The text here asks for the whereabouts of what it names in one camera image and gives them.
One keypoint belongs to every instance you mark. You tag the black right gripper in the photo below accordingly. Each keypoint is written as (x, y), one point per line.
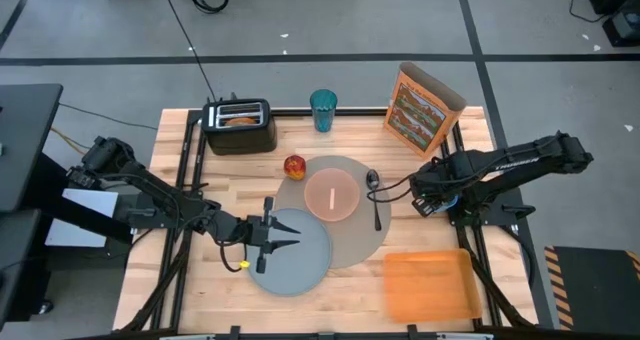
(435, 187)

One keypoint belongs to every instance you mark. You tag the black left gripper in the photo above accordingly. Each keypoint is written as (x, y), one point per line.
(262, 232)

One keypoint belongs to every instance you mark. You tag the black spoon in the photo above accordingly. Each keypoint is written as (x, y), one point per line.
(373, 180)

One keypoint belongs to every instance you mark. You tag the pink translucent bowl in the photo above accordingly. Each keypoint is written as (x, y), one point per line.
(332, 195)

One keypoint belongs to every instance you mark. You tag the red yellow apple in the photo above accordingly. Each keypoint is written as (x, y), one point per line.
(295, 167)

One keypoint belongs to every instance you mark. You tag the orange cereal box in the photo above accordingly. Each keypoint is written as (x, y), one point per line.
(420, 112)

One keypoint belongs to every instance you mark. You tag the toasted bagel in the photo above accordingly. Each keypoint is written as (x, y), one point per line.
(241, 121)

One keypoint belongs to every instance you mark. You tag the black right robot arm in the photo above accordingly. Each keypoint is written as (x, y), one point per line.
(525, 159)

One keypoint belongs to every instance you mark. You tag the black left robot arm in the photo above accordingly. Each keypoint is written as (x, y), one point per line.
(150, 187)

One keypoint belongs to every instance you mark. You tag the grey round plate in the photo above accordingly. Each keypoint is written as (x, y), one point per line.
(295, 270)

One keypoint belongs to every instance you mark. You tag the tan round placemat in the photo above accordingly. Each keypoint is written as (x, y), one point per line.
(357, 240)

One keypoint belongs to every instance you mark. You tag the black two-slot toaster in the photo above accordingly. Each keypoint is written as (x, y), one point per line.
(240, 127)

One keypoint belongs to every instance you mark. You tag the teal ribbed plastic cup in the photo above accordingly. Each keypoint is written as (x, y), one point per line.
(323, 111)

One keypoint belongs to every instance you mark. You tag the black mat with yellow stripes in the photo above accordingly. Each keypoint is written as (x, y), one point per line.
(595, 285)

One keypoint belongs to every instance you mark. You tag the white flat panel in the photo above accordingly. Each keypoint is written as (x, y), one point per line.
(75, 215)

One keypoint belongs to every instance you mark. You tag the black desk top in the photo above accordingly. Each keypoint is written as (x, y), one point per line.
(27, 140)

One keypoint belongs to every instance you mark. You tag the black aluminium table frame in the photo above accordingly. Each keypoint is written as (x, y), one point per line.
(472, 260)

